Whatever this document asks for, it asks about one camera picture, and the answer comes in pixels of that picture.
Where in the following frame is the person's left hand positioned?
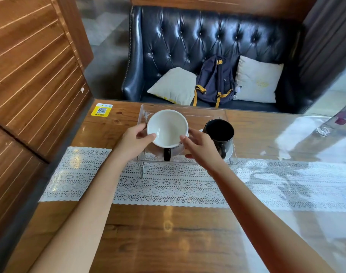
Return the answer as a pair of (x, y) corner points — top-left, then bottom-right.
(112, 123), (157, 166)

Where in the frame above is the person's right hand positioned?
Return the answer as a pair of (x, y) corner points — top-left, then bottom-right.
(179, 127), (228, 174)

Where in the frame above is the black mug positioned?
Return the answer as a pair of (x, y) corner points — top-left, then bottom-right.
(203, 119), (235, 160)

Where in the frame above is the white saucer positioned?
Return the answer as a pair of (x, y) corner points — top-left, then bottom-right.
(149, 133), (188, 157)
(198, 128), (234, 162)

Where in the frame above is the clear acrylic stand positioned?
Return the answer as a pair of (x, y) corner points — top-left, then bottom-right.
(137, 104), (238, 179)

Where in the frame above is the black cup with white inside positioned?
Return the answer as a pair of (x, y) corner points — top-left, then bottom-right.
(146, 109), (189, 162)

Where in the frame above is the person's left forearm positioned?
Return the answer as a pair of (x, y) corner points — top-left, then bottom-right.
(29, 156), (134, 273)

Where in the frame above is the person's right forearm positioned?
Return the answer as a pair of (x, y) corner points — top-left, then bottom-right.
(210, 165), (337, 273)

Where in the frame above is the yellow code sticker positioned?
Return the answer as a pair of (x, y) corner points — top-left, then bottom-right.
(91, 103), (113, 118)

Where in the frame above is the white lace table runner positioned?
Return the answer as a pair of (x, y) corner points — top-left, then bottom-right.
(38, 146), (346, 213)

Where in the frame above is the cream cushion with yellow edge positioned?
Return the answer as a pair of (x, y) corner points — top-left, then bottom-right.
(146, 66), (197, 106)

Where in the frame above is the cream cushion with yellow print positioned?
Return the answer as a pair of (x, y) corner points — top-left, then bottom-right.
(235, 55), (284, 104)

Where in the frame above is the dark tufted leather sofa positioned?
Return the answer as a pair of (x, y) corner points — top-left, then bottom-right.
(121, 5), (315, 115)

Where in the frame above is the plain wooden side panel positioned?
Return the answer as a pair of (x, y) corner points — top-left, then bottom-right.
(55, 0), (94, 70)

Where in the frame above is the clear plastic water bottle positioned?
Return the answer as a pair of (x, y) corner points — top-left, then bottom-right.
(316, 104), (346, 137)

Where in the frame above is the wooden panel behind sofa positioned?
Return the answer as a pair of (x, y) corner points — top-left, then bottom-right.
(130, 0), (319, 22)

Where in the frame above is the grey curtain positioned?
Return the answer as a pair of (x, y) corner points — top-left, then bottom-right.
(298, 0), (346, 94)

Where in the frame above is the navy backpack with yellow straps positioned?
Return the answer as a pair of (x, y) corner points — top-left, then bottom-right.
(193, 56), (238, 108)

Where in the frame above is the striped wooden partition wall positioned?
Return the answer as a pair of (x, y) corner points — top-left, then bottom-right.
(0, 0), (93, 248)

